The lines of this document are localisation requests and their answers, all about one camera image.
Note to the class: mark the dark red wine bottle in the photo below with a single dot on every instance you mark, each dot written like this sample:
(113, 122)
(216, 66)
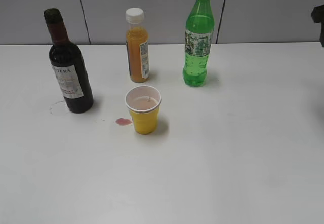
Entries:
(68, 65)

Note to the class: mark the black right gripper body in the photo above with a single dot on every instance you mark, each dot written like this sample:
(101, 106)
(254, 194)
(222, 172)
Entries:
(317, 15)

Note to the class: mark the orange juice bottle white cap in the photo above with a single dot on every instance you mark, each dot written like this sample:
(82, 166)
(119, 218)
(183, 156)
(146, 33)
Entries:
(137, 45)

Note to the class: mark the green soda bottle yellow cap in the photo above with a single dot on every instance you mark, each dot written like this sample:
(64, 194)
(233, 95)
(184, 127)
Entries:
(198, 39)

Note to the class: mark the yellow paper cup white inside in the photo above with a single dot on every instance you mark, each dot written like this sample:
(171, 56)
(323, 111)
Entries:
(143, 103)

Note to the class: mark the red wine spill stain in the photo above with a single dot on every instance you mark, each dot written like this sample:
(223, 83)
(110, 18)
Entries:
(123, 121)

